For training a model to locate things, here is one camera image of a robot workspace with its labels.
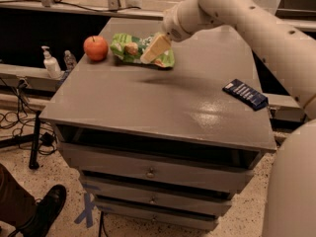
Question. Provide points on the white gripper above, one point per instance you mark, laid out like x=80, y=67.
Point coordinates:
x=173, y=26

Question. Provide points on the green rice chip bag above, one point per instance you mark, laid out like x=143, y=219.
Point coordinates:
x=129, y=49

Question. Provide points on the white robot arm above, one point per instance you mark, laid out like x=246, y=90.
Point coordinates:
x=291, y=55

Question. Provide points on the red apple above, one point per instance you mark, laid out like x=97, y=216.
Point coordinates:
x=96, y=48

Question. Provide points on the clear small plastic bottle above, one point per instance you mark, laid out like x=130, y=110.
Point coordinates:
x=69, y=60

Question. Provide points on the grey drawer cabinet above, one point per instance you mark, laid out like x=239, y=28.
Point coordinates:
x=164, y=145

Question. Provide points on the dark blue snack bar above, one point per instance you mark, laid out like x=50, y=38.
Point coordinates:
x=246, y=94

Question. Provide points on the white pump sanitizer bottle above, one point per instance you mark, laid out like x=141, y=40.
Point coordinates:
x=51, y=64

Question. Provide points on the black stand leg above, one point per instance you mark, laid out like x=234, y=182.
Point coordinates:
x=33, y=138

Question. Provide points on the blue tape cross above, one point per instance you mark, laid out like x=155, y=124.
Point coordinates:
x=88, y=215

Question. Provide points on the black shoe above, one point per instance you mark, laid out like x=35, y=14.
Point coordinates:
x=47, y=211

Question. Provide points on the brown trouser leg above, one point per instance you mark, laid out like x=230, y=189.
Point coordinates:
x=17, y=206

